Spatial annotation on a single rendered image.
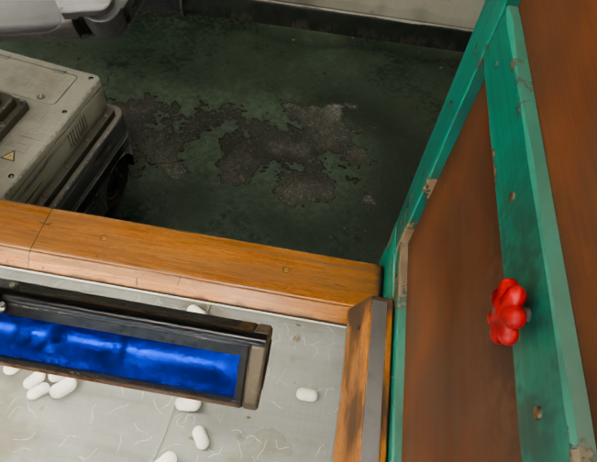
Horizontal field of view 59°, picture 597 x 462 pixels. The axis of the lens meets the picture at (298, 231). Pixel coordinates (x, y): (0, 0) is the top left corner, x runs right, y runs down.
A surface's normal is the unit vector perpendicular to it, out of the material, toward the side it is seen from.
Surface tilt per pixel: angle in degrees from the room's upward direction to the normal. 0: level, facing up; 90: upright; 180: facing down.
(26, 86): 0
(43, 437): 0
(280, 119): 0
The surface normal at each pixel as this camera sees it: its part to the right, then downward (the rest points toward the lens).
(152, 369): -0.07, 0.36
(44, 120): 0.09, -0.57
